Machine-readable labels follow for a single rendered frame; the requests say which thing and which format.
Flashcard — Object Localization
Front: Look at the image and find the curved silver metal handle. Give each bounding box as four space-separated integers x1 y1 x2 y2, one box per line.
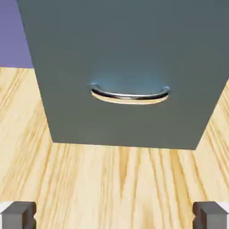
89 82 171 105

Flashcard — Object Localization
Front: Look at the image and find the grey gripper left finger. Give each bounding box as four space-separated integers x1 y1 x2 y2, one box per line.
0 201 37 229

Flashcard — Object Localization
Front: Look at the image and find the grey-green painted cabinet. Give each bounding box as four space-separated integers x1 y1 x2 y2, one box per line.
16 0 229 150

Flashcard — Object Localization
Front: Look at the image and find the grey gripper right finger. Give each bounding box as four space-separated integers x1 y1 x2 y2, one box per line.
192 201 229 229

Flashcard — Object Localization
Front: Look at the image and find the grey-green drawer front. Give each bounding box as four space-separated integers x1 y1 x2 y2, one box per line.
16 0 229 150

